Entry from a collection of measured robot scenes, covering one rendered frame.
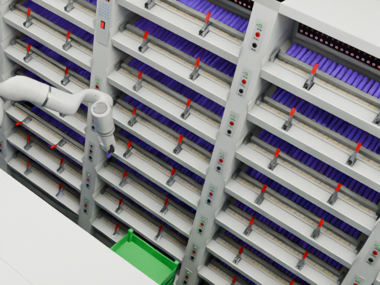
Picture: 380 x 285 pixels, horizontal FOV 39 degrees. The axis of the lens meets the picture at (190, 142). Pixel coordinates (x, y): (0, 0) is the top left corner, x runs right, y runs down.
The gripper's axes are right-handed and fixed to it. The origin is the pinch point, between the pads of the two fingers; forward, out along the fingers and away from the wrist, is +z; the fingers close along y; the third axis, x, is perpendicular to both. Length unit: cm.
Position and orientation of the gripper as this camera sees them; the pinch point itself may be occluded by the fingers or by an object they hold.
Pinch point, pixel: (109, 147)
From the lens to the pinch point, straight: 256.4
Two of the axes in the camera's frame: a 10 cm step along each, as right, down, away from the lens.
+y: 4.4, 7.6, -4.7
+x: 9.0, -3.7, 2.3
